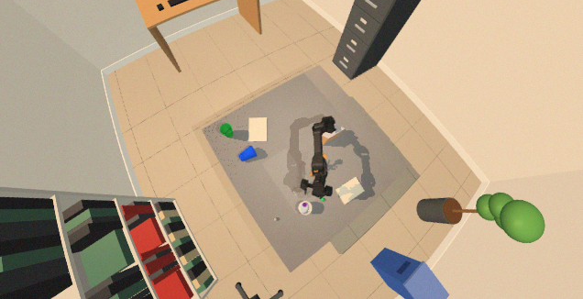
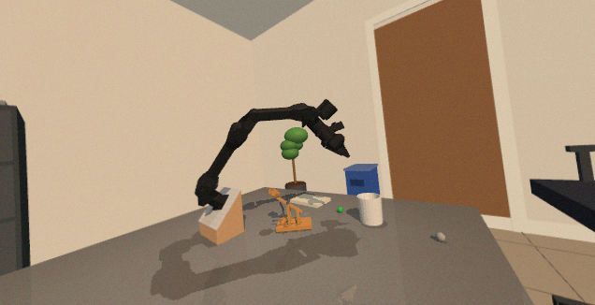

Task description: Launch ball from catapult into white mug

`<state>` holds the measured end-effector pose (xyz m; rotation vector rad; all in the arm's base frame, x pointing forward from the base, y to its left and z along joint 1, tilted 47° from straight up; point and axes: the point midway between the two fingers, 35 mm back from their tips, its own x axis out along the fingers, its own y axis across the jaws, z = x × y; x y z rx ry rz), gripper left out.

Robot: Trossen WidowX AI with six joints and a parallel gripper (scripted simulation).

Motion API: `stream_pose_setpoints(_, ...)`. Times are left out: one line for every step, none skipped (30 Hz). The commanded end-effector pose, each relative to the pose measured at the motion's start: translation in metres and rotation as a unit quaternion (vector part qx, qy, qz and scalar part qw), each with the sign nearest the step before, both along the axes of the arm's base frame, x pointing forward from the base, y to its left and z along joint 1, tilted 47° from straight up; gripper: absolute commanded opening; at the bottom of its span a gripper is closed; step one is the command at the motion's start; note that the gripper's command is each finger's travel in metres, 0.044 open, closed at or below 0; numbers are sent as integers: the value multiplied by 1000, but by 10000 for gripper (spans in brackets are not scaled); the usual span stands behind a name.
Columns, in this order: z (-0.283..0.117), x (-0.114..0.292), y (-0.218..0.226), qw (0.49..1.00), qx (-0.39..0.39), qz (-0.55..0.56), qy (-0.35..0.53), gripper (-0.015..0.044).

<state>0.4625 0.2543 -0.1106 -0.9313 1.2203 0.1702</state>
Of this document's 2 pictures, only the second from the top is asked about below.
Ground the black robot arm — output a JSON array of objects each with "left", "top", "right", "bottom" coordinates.
[{"left": 195, "top": 99, "right": 337, "bottom": 211}]

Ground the white cup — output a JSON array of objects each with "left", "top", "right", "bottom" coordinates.
[{"left": 357, "top": 193, "right": 383, "bottom": 225}]

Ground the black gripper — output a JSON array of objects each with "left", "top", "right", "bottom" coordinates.
[{"left": 314, "top": 124, "right": 350, "bottom": 158}]

